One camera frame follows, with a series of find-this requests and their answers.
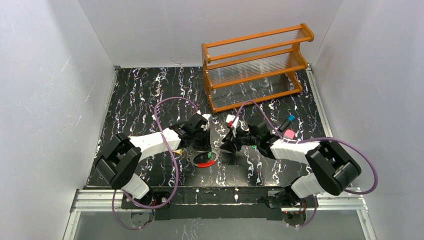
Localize metal keyring with red handle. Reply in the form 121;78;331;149
187;148;219;168

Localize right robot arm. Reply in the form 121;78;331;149
220;114;362;202

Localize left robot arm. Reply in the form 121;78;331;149
94;113;215;200

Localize yellow key tag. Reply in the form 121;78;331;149
173;149;183;155

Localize pink and grey eraser block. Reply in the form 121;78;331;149
284;129;296;140

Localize black marker with blue cap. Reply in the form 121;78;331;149
278;115;296;133

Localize orange wooden shelf rack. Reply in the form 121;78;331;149
201;23;315;113

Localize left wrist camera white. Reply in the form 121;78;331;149
201;113;212;131

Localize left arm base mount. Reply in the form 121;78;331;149
121;190;171;210

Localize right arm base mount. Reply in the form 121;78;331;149
256;195;308;227

